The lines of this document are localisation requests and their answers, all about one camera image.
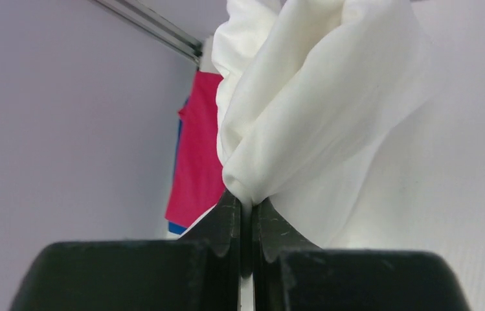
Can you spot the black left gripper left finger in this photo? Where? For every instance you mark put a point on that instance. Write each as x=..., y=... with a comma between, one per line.
x=198, y=271

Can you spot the folded magenta t-shirt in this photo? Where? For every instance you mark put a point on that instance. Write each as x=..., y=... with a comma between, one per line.
x=199, y=184

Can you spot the folded blue t-shirt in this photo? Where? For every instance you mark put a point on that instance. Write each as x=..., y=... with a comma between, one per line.
x=175, y=226

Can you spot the white printed t-shirt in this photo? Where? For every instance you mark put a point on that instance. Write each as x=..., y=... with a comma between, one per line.
x=310, y=90

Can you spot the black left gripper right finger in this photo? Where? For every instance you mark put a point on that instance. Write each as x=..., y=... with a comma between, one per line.
x=292, y=273

